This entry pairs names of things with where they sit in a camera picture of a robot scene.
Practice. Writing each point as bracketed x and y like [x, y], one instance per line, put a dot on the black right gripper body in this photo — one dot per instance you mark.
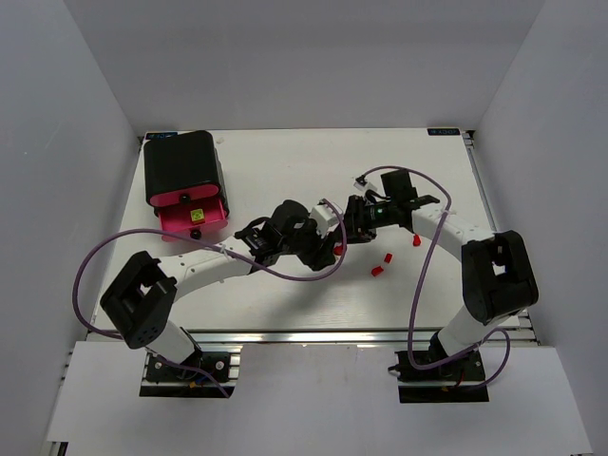
[354, 221]

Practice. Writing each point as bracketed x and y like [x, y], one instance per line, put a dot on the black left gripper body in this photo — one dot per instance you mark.
[318, 247]

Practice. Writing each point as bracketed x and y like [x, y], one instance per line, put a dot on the light green 2x3 lego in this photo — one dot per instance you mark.
[197, 216]

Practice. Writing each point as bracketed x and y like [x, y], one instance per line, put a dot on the pink top drawer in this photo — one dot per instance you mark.
[186, 195]

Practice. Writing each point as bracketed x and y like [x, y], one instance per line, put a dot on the pink drawer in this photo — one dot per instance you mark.
[186, 195]
[176, 218]

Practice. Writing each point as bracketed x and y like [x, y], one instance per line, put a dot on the black drawer cabinet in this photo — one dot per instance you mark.
[174, 160]

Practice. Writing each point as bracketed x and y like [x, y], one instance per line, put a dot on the red lego near arm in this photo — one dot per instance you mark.
[417, 240]

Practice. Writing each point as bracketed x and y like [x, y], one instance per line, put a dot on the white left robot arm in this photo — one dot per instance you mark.
[140, 298]

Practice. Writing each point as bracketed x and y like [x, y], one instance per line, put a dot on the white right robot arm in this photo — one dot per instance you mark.
[497, 276]

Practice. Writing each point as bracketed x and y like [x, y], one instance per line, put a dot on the red curved lego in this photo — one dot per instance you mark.
[377, 271]

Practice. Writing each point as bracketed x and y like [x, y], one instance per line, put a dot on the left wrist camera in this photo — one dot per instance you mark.
[325, 217]

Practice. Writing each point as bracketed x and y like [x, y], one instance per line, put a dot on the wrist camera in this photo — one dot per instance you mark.
[325, 217]
[363, 185]

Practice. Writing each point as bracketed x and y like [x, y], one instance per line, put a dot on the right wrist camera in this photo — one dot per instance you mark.
[363, 185]

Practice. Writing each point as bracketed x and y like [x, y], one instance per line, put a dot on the aluminium table rail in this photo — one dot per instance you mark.
[365, 337]

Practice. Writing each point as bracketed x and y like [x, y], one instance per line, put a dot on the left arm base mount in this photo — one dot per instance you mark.
[160, 380]

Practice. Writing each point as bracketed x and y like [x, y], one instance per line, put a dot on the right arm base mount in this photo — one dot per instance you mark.
[453, 383]

